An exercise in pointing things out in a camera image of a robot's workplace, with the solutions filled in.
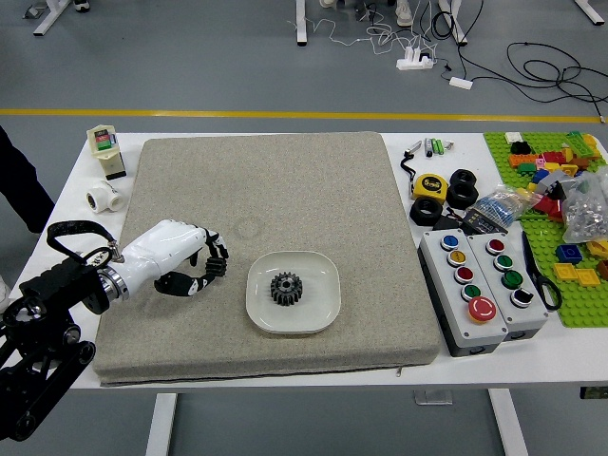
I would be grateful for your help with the grey four-button control box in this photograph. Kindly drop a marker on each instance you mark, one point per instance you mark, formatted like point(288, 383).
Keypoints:
point(527, 313)

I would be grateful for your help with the white power strip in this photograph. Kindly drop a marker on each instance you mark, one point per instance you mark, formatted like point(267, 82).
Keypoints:
point(414, 61)

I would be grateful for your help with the plastic bag of blue parts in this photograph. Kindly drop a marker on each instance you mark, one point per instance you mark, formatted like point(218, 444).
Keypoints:
point(499, 206)

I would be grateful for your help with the red building brick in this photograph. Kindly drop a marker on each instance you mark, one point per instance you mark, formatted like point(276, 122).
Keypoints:
point(552, 157)

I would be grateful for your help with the green battery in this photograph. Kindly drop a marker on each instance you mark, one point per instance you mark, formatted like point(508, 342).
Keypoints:
point(435, 146)
point(441, 146)

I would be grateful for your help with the person's leg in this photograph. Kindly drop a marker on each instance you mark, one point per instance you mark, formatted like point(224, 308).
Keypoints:
point(21, 185)

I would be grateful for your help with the long green building brick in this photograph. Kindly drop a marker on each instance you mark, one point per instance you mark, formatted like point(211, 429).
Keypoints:
point(578, 144)

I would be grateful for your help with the orange building brick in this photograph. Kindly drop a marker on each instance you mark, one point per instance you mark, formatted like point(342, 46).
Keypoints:
point(521, 159)

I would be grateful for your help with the plastic bag of metal nuts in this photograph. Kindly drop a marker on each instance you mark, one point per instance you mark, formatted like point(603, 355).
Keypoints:
point(586, 214)

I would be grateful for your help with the black and white battery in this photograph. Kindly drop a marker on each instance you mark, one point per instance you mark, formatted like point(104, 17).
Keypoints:
point(428, 147)

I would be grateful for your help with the black flat pouch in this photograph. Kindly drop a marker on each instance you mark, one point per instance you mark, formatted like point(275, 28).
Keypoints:
point(446, 223)

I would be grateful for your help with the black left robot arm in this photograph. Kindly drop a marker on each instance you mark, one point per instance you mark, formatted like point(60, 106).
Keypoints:
point(62, 285)

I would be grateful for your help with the metal bracket under table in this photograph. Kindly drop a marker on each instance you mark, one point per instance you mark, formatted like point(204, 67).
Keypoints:
point(432, 397)

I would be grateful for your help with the white square plate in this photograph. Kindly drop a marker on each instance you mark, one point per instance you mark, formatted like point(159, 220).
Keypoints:
point(313, 313)

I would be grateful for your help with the blue square building brick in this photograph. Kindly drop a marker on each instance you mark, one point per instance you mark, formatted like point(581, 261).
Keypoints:
point(568, 253)

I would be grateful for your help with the large black nut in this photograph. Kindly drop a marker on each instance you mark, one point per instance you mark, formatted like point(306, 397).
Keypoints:
point(418, 214)
point(463, 176)
point(463, 195)

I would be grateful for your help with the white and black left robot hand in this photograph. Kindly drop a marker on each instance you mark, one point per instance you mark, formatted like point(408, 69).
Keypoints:
point(157, 247)

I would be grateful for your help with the grey five-button control box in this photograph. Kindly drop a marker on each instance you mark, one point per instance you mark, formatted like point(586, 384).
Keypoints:
point(463, 309)

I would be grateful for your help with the green building baseplate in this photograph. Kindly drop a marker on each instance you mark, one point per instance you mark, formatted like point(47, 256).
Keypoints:
point(541, 242)

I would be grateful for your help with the black device with display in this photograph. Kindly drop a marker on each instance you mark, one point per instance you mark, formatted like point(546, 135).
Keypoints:
point(484, 223)

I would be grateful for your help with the white background table leg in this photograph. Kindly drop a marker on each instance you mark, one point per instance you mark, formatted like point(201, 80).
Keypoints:
point(46, 19)
point(455, 24)
point(300, 24)
point(591, 12)

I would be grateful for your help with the grey building brick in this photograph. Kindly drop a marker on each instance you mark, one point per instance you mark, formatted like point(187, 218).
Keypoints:
point(556, 179)

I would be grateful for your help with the cream switch box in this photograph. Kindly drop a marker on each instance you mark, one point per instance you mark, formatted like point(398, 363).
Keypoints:
point(107, 152)

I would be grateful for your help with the white power adapter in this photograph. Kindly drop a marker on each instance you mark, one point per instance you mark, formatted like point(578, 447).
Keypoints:
point(461, 82)

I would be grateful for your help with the small green building brick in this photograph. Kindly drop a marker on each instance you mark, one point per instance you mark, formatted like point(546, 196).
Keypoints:
point(525, 168)

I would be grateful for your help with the black scissors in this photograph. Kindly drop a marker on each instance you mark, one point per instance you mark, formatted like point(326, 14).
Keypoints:
point(534, 268)

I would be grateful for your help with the grey-brown mat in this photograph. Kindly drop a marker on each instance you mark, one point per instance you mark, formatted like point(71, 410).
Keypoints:
point(285, 190)

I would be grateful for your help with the big black gear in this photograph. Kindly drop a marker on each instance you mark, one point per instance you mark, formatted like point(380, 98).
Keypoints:
point(281, 299)

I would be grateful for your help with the yellow flat building brick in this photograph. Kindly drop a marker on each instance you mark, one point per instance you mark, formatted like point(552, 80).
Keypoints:
point(587, 277)
point(565, 271)

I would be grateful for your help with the white tube with handwriting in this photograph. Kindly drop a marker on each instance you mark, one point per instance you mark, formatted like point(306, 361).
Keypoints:
point(97, 260)

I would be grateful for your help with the white building brick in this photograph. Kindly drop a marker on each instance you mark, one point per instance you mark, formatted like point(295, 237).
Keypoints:
point(513, 137)

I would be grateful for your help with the yellow tape measure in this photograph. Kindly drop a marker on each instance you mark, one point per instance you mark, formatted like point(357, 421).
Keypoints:
point(429, 186)

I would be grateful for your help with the black building brick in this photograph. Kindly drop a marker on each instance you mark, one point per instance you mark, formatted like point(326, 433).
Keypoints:
point(520, 147)

